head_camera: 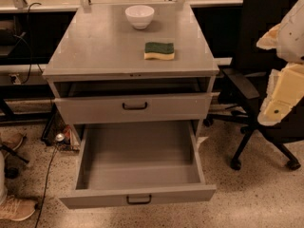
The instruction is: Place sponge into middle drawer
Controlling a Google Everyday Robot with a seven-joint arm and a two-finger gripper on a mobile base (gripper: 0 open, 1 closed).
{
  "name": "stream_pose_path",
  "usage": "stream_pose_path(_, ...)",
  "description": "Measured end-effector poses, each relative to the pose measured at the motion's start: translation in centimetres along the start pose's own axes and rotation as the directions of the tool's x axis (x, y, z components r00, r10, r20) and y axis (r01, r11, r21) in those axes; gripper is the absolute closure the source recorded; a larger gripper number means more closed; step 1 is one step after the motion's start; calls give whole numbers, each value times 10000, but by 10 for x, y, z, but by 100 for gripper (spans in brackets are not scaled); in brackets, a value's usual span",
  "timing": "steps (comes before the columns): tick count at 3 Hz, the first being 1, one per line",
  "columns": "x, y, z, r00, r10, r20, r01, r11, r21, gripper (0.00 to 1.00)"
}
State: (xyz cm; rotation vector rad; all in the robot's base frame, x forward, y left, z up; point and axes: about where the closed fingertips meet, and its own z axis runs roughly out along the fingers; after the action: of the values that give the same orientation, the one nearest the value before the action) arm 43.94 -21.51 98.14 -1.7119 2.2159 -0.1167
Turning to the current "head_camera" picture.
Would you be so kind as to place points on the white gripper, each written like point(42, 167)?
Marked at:
point(293, 35)

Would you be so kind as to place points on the green and yellow sponge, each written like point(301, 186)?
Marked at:
point(159, 51)

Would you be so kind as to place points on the closed grey top drawer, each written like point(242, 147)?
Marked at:
point(136, 108)

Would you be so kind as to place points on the grey drawer cabinet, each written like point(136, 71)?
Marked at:
point(102, 55)

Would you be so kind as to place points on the open grey middle drawer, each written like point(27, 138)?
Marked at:
point(122, 164)

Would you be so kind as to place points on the black office chair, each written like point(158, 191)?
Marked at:
point(265, 78)

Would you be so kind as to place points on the white ceramic bowl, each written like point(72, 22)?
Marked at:
point(139, 16)

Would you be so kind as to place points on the tan sneaker upper left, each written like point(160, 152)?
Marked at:
point(15, 141)

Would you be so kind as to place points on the tan sneaker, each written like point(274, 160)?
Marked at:
point(15, 209)
point(15, 141)

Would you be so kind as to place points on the tan sneaker lower left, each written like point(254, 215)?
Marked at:
point(15, 209)

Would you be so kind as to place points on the black wire basket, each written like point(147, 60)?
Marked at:
point(58, 133)

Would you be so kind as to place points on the wall power outlet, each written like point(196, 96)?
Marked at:
point(15, 79)

